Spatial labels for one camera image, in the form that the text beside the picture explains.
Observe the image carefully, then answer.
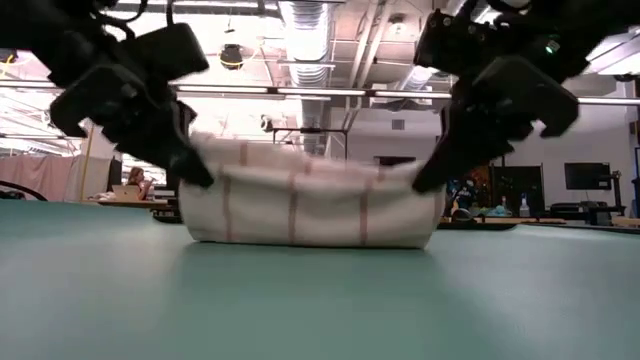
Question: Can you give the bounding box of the white red-checked towel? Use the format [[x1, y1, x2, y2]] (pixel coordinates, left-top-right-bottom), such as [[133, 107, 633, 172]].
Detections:
[[177, 130, 447, 250]]

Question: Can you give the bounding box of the wooden desk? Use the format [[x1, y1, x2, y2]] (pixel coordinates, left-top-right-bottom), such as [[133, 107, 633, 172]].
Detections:
[[439, 214, 569, 226], [82, 198, 174, 211]]

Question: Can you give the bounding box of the rig crossbar with light strip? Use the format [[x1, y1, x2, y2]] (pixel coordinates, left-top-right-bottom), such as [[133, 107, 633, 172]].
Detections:
[[0, 79, 640, 108]]

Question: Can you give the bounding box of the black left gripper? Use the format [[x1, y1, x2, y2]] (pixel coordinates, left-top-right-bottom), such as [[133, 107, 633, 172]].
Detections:
[[49, 44, 216, 190]]

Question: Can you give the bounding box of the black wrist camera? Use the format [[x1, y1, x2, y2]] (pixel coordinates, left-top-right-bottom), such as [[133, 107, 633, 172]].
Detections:
[[413, 8, 504, 77], [122, 22, 211, 85]]

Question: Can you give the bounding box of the black display panel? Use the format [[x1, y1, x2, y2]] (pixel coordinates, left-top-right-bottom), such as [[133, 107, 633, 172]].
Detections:
[[491, 164, 547, 217]]

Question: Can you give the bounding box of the green table mat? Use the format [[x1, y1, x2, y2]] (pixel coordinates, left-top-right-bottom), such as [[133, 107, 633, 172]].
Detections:
[[0, 198, 640, 360]]

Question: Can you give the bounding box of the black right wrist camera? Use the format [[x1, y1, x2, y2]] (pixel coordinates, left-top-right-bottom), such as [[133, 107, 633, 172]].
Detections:
[[413, 8, 504, 77]]

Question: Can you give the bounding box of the black overhead camera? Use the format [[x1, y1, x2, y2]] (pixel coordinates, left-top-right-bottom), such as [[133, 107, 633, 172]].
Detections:
[[218, 43, 246, 72]]

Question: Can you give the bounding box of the pale pink curtain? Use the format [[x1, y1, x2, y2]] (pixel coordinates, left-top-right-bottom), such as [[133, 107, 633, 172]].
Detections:
[[0, 153, 112, 204]]

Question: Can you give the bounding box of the person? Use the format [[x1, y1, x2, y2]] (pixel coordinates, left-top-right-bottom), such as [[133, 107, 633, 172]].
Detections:
[[126, 166, 155, 201], [444, 172, 479, 222]]

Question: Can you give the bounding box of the black desk equipment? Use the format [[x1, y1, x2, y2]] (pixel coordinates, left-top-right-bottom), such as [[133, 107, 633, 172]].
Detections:
[[548, 169, 627, 227]]

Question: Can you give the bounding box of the black pipe stand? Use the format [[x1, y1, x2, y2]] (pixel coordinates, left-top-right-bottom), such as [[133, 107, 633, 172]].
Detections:
[[271, 126, 350, 162]]

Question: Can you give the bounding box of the black wall monitor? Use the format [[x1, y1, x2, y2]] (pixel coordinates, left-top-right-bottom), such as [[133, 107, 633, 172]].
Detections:
[[563, 161, 613, 192]]

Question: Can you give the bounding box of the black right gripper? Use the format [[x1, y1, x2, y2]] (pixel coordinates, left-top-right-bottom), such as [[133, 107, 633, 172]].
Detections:
[[411, 19, 591, 195]]

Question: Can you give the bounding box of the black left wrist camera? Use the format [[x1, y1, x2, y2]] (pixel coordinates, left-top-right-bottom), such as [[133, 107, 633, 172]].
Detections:
[[122, 22, 211, 85]]

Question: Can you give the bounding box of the silver laptop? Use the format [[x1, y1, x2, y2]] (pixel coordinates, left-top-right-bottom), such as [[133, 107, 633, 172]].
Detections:
[[111, 184, 142, 203]]

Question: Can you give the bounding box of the silver air duct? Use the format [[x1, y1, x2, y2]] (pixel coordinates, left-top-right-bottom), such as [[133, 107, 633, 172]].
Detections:
[[276, 0, 335, 157]]

